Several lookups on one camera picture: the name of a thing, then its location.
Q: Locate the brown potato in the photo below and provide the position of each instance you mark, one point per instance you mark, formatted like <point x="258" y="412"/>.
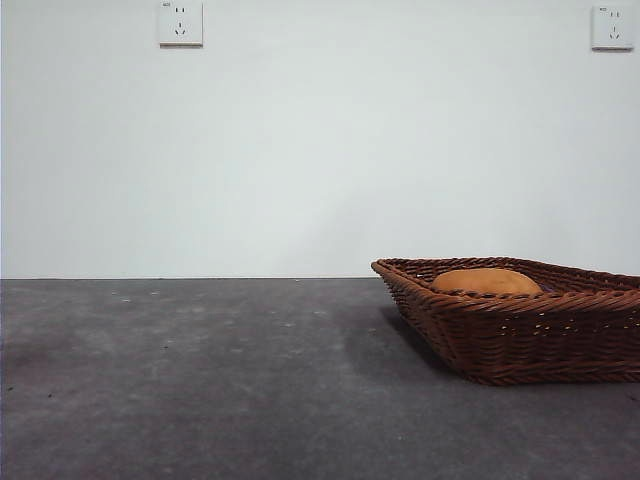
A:
<point x="485" y="281"/>

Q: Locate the brown woven wicker basket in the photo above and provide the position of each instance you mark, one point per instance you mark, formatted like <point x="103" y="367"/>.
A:
<point x="525" y="340"/>

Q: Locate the white wall power socket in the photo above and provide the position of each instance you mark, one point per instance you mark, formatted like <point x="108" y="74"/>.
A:
<point x="612" y="30"/>
<point x="181" y="25"/>

